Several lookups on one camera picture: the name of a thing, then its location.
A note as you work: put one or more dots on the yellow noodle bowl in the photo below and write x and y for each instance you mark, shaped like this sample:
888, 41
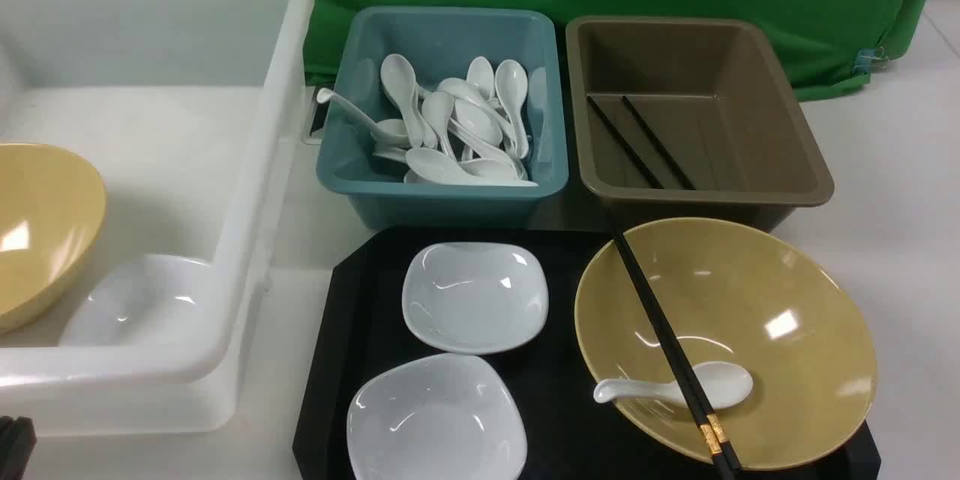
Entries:
735, 294

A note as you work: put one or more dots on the white spoon in teal bin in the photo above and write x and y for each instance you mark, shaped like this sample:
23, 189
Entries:
399, 82

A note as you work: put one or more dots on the black serving tray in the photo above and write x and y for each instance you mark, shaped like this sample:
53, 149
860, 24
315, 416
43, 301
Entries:
362, 334

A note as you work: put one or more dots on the white square dish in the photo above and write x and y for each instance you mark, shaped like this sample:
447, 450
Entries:
474, 298
445, 416

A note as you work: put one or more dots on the white ceramic soup spoon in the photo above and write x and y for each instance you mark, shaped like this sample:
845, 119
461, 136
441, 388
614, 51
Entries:
725, 384

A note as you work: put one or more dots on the white spoon upper middle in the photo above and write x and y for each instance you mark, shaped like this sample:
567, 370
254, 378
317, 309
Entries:
480, 74

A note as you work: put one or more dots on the teal plastic bin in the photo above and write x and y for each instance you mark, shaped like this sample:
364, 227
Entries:
440, 42

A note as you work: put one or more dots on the brown plastic bin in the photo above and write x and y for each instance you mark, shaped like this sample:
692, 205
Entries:
716, 95

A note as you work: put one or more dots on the blue binder clip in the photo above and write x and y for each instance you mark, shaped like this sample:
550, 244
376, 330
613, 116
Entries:
869, 61

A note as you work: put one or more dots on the large white plastic bin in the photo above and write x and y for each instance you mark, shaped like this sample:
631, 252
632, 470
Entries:
191, 110

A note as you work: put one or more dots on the white dish in bin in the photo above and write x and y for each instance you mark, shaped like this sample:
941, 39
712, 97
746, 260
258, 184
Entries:
152, 299

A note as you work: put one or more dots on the white spoon front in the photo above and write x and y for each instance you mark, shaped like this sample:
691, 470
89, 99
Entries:
436, 167

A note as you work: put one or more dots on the white spoon leaning left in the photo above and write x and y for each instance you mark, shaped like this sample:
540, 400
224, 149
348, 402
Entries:
390, 132

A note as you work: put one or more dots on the white spoon upper right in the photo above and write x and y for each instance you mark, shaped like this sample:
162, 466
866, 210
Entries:
511, 86

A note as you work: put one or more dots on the yellow bowl in bin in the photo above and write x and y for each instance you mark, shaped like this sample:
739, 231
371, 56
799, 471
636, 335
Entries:
53, 205

